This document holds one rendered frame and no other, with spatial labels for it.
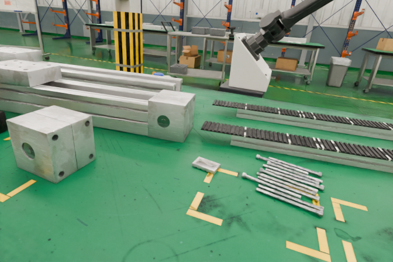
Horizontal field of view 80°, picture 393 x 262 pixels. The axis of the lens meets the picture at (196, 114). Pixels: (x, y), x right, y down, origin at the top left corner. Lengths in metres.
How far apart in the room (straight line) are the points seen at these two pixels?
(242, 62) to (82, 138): 0.79
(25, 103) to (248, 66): 0.82
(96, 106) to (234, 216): 0.42
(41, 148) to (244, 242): 0.34
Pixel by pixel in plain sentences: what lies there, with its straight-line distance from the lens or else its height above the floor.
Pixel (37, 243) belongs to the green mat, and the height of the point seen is 0.78.
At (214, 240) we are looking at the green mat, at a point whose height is 0.78.
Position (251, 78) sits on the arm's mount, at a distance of 1.09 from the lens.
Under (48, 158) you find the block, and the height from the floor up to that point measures 0.83.
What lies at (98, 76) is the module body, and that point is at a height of 0.86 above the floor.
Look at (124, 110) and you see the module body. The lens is 0.59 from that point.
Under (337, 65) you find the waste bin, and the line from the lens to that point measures 5.51.
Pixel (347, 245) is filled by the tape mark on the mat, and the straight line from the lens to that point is 0.42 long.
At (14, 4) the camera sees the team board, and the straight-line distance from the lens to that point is 6.38.
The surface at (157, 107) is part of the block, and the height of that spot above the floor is 0.86.
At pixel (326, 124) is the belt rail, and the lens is 0.78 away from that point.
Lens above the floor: 1.05
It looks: 22 degrees down
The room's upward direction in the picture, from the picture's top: 4 degrees clockwise
